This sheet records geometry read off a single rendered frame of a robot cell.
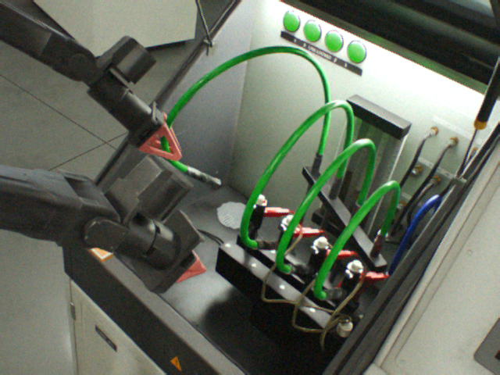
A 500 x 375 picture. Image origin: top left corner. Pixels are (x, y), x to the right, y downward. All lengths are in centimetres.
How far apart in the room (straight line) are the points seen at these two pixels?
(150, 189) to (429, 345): 60
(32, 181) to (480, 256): 68
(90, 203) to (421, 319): 64
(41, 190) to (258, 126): 95
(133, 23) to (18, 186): 352
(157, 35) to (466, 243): 349
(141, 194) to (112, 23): 336
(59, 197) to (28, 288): 188
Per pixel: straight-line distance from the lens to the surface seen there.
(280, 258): 92
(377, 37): 114
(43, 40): 94
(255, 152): 149
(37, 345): 226
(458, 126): 115
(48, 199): 57
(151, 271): 75
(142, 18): 407
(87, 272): 129
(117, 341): 134
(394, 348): 108
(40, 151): 316
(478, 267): 95
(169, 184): 65
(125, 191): 65
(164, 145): 103
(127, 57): 98
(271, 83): 138
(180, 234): 74
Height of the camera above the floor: 183
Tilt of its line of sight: 38 degrees down
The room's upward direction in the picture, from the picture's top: 11 degrees clockwise
